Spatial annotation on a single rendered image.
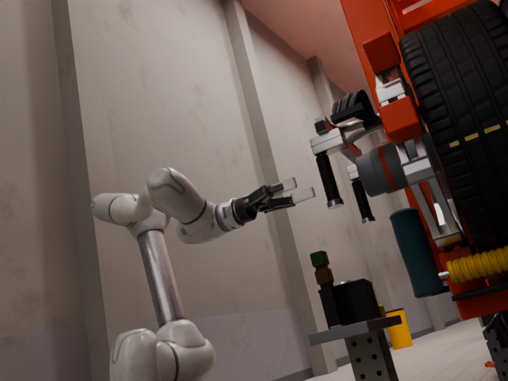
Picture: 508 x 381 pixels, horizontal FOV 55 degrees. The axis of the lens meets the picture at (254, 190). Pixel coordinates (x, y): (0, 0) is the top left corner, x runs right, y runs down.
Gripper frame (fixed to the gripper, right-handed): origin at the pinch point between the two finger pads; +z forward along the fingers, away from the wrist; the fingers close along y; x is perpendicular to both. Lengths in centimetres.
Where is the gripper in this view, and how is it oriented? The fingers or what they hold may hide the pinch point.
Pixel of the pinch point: (302, 188)
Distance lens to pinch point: 135.2
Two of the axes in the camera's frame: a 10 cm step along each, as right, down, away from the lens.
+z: 8.6, -3.3, -3.9
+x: -2.2, -9.2, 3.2
